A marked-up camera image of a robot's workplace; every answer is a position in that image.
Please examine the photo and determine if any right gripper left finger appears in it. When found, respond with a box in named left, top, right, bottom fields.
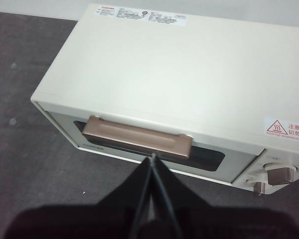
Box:
left=11, top=156, right=153, bottom=239

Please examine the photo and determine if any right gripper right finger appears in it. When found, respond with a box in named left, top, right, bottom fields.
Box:
left=152, top=154, right=299, bottom=239

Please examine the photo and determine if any beige oven door handle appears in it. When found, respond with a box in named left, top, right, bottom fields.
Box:
left=82, top=115, right=192, bottom=159

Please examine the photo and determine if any beige oven knob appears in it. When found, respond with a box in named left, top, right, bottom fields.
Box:
left=261, top=163, right=297, bottom=186
left=246, top=178, right=267, bottom=197

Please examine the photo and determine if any cream Toshiba toaster oven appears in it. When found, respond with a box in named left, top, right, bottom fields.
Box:
left=30, top=2, right=299, bottom=195

